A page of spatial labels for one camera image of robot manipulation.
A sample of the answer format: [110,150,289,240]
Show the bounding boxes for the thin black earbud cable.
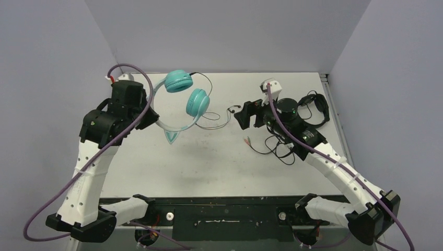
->
[188,72,242,131]

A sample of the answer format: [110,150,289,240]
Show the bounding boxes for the black over-ear headset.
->
[297,90,331,130]

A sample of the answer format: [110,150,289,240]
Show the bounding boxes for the teal cat ear headphones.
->
[153,70,211,144]

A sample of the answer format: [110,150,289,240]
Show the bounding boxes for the black cable pink green plugs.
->
[243,135,296,166]

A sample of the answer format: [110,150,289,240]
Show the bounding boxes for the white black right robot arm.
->
[234,79,400,245]

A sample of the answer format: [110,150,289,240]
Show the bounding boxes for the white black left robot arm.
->
[45,80,158,243]

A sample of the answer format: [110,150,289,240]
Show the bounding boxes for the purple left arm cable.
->
[23,63,193,251]

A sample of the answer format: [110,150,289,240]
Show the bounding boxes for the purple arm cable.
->
[265,82,416,251]
[23,63,193,251]

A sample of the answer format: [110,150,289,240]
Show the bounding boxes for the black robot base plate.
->
[136,196,319,242]

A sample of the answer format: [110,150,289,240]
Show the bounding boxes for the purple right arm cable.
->
[265,82,416,251]

